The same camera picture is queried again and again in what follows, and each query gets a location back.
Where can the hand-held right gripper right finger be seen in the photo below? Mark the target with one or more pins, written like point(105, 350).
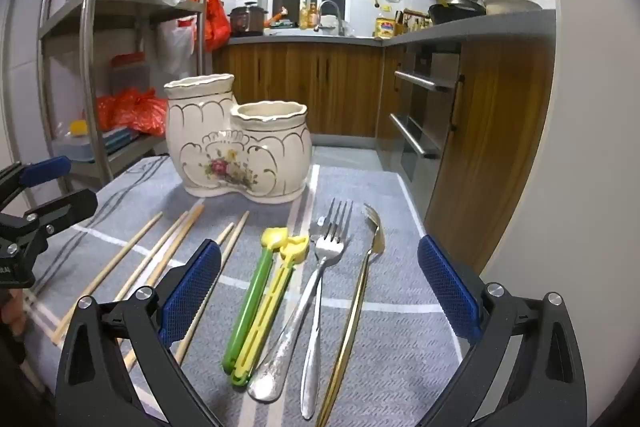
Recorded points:
point(450, 287)

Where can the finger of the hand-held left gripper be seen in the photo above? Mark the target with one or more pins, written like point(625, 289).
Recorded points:
point(65, 203)
point(47, 169)

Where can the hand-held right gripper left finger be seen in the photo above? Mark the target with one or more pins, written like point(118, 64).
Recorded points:
point(192, 292)

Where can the gold fork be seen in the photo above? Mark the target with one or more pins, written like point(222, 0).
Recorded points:
point(352, 322)

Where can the silver spoon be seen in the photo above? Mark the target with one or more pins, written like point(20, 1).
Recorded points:
point(267, 377)

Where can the silver fork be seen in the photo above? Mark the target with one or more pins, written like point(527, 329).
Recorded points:
point(312, 357)

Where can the white floral ceramic utensil holder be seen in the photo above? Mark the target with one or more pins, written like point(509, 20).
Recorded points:
point(235, 147)

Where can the person's left hand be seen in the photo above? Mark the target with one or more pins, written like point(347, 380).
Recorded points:
point(11, 313)

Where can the yellow lid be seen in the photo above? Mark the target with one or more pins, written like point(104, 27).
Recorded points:
point(78, 128)

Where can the grey striped towel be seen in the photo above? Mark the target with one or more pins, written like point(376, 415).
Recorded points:
point(395, 312)

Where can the red plastic bag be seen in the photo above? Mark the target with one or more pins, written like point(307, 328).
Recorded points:
point(132, 112)
point(216, 17)

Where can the metal shelf rack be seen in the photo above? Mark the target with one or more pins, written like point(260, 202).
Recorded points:
point(87, 57)

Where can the plastic container with red lid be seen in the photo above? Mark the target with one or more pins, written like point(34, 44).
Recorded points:
point(129, 74)

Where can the built-in oven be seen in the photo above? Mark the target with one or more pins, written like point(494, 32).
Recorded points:
point(422, 117)

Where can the white plastic bag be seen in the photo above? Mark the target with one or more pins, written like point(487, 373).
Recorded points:
point(176, 47)

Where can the wooden kitchen cabinet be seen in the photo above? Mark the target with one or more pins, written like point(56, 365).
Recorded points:
point(325, 87)

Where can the yellow oil bottle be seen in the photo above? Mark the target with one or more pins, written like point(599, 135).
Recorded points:
point(385, 27)

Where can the black wok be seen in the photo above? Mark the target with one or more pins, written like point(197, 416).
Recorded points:
point(455, 13)

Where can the white bowl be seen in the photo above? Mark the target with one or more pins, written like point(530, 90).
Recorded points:
point(510, 4)

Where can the small amber bottles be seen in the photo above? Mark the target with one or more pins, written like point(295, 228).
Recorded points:
point(309, 16)

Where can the metal faucet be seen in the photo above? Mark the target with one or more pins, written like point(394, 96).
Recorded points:
point(336, 9)

